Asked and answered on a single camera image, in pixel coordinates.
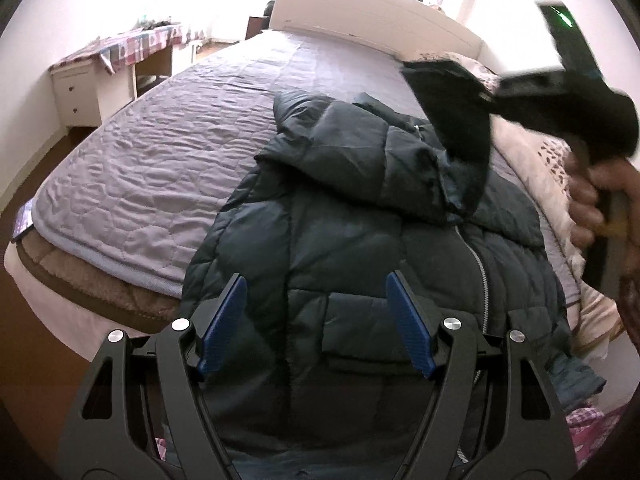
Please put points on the bed with grey quilt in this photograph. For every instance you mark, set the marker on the bed with grey quilt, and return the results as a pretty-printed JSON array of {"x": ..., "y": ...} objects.
[{"x": 175, "y": 135}]

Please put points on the purple patterned cloth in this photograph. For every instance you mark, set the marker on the purple patterned cloth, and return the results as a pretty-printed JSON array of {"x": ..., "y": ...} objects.
[{"x": 24, "y": 221}]

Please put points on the pale pink bed sheet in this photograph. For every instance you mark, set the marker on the pale pink bed sheet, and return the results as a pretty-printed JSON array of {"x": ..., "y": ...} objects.
[{"x": 45, "y": 305}]

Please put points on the dark puffer jacket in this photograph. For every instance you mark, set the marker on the dark puffer jacket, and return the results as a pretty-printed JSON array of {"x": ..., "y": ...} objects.
[{"x": 340, "y": 240}]

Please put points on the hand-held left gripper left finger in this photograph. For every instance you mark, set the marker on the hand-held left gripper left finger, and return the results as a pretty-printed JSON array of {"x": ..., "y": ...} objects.
[{"x": 224, "y": 325}]

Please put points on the plaid tablecloth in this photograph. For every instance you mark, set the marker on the plaid tablecloth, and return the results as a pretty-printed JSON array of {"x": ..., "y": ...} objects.
[{"x": 130, "y": 45}]

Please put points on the person's right forearm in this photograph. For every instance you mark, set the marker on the person's right forearm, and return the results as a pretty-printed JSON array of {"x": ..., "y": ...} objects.
[{"x": 630, "y": 310}]

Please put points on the white headboard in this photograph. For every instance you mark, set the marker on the white headboard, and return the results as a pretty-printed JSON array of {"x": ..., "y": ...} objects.
[{"x": 350, "y": 5}]

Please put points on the dark chair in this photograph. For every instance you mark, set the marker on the dark chair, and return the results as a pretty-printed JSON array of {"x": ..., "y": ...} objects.
[{"x": 257, "y": 25}]

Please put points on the small desk bottles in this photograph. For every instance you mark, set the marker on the small desk bottles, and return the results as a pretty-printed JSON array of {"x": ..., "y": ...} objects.
[{"x": 157, "y": 21}]

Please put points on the brown fleece blanket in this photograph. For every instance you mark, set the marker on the brown fleece blanket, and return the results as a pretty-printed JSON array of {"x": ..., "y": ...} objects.
[{"x": 75, "y": 275}]

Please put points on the pink plaid pajamas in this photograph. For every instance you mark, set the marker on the pink plaid pajamas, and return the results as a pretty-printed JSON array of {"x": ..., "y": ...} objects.
[{"x": 592, "y": 435}]

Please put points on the white desk with drawers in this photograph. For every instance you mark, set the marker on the white desk with drawers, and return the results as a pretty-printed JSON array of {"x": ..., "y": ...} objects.
[{"x": 80, "y": 95}]

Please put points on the beige leaf-print comforter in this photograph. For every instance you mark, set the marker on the beige leaf-print comforter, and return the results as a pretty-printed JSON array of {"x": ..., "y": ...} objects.
[{"x": 530, "y": 160}]

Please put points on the person's right hand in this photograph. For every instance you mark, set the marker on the person's right hand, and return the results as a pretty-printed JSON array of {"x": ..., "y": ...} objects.
[{"x": 582, "y": 200}]

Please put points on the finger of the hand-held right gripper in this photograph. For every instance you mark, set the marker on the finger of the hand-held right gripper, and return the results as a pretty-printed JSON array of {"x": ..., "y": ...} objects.
[{"x": 450, "y": 110}]

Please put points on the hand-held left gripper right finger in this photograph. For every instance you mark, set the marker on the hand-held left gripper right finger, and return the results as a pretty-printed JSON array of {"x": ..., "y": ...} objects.
[{"x": 407, "y": 322}]

